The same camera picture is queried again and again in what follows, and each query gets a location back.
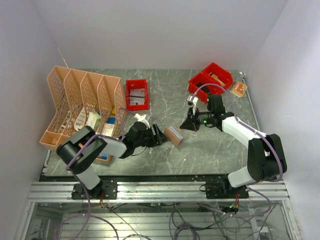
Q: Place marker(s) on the red bin front pair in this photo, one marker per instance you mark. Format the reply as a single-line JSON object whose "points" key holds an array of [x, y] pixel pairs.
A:
{"points": [[202, 79]]}

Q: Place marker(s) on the white ruler card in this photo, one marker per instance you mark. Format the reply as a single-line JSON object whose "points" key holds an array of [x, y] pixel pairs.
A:
{"points": [[80, 120]]}

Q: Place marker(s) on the brown item in bin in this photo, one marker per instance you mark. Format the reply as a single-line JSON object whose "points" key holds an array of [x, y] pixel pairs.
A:
{"points": [[217, 79]]}

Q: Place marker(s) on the white credit card stack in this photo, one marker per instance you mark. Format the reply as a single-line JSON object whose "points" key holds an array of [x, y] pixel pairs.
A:
{"points": [[137, 97]]}

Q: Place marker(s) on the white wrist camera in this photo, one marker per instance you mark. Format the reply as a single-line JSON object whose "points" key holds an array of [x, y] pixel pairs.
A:
{"points": [[192, 102], [145, 119]]}

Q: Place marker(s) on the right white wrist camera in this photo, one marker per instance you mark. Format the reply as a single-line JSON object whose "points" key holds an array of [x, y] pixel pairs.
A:
{"points": [[192, 102]]}

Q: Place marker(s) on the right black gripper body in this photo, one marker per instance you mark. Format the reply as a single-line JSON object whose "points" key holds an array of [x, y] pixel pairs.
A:
{"points": [[200, 118]]}

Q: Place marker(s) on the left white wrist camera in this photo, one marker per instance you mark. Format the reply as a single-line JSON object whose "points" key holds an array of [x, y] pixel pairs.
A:
{"points": [[145, 119]]}

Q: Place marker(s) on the red bin rear pair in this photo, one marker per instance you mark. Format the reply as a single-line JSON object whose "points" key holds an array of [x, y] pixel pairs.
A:
{"points": [[222, 74]]}

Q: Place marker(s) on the green white carton box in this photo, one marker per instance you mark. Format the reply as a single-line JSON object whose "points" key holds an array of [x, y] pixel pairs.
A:
{"points": [[94, 120]]}

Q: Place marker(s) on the red bin pair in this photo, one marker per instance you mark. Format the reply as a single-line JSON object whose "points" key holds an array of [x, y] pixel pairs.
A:
{"points": [[222, 74], [202, 79]]}

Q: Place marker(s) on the yellow blue toy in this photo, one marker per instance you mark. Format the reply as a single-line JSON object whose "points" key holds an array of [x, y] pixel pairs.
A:
{"points": [[112, 119]]}

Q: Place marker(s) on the red bin with cards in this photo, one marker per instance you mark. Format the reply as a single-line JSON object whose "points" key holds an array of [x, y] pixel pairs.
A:
{"points": [[134, 84]]}

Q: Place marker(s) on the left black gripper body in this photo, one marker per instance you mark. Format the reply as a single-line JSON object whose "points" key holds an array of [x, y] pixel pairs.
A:
{"points": [[151, 140]]}

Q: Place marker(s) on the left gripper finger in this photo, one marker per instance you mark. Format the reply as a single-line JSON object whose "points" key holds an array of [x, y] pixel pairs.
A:
{"points": [[156, 128], [163, 138]]}

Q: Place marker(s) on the aluminium rail frame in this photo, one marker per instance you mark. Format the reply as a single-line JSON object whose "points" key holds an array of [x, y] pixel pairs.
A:
{"points": [[151, 192]]}

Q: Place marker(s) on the brown leather card holder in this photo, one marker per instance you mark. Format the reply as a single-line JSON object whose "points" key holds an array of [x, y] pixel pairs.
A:
{"points": [[174, 134]]}

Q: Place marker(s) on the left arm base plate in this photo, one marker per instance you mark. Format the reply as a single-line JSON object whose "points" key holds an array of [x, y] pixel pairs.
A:
{"points": [[106, 190]]}

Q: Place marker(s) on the orange spiral notepad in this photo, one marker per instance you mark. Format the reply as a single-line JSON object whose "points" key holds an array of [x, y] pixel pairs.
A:
{"points": [[238, 89]]}

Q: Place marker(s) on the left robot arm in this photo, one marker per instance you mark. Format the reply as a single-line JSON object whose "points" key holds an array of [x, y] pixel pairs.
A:
{"points": [[80, 150]]}

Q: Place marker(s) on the peach file organizer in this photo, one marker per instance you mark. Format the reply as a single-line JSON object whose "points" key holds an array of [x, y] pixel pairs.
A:
{"points": [[73, 89]]}

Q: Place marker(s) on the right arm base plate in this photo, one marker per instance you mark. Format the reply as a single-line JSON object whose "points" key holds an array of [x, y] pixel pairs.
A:
{"points": [[223, 190]]}

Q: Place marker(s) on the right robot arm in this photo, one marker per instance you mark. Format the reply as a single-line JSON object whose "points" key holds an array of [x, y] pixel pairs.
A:
{"points": [[265, 155]]}

